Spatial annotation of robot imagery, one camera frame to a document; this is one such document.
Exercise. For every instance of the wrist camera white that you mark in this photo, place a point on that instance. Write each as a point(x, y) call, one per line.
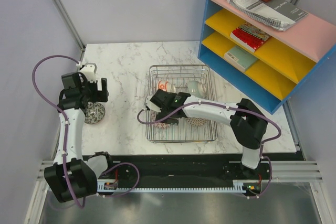
point(89, 70)
point(150, 105)

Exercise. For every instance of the brown patterned bowl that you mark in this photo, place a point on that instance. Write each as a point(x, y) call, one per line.
point(196, 121)

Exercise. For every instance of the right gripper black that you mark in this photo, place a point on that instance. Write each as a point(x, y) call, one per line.
point(161, 115)

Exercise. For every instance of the orange patterned glass bowl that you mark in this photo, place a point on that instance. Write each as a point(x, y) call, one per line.
point(166, 86)

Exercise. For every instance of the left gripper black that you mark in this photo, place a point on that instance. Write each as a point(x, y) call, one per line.
point(99, 96)

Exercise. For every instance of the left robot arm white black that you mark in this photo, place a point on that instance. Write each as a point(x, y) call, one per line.
point(70, 177)

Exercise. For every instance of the light green book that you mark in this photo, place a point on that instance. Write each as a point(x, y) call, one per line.
point(240, 58)

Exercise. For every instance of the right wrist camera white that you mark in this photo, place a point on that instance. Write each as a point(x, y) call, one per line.
point(150, 105)

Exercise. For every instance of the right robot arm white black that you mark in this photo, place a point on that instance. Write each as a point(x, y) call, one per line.
point(244, 118)

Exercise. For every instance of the grey setup guide booklet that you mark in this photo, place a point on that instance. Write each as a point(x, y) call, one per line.
point(279, 14)

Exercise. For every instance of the red patterned book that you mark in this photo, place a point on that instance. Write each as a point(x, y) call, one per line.
point(249, 36)

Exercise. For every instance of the spiral bound notebook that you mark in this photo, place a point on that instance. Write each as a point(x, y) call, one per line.
point(239, 4)

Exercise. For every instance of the aluminium frame rail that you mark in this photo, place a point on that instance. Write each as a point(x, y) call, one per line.
point(284, 171)

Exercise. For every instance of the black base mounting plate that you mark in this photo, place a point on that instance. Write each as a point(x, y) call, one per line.
point(182, 170)

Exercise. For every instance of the colourful wooden shelf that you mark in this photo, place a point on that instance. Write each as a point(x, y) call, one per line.
point(266, 59)

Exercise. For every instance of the light blue cable duct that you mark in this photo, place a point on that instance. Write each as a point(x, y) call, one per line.
point(107, 186)

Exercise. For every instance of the grey patterned bowl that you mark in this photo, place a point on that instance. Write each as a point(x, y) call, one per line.
point(95, 113)

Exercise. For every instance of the blue patterned bowl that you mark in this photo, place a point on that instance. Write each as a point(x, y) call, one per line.
point(161, 125)

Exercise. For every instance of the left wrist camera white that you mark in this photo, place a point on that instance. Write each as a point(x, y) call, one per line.
point(89, 70)

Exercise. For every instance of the green glass bowl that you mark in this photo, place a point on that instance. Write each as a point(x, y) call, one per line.
point(196, 88)

